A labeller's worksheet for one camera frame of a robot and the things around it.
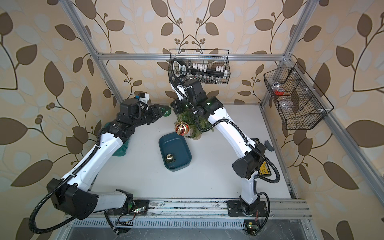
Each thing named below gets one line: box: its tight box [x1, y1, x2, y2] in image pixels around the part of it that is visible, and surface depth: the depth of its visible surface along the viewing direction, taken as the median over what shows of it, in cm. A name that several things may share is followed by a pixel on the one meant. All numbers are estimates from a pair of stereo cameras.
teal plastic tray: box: [158, 132, 193, 172], surface depth 95 cm
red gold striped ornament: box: [174, 121, 190, 136], surface depth 73 cm
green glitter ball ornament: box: [160, 107, 172, 117], surface depth 73 cm
